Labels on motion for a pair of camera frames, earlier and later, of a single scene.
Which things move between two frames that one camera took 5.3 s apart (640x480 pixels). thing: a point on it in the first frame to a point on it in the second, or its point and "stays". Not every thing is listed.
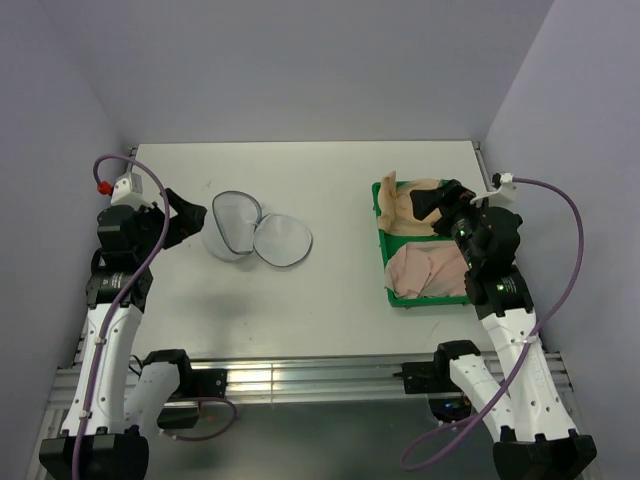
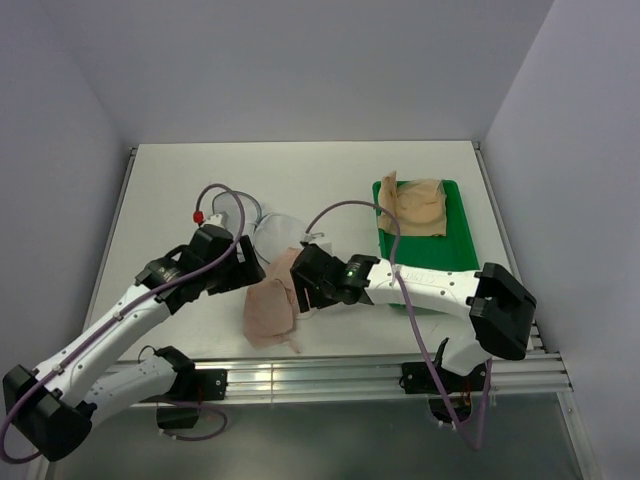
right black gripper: (451, 197) to (300, 283)
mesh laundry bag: (236, 228) stays
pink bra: (426, 270) to (270, 310)
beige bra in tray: (397, 215) stays
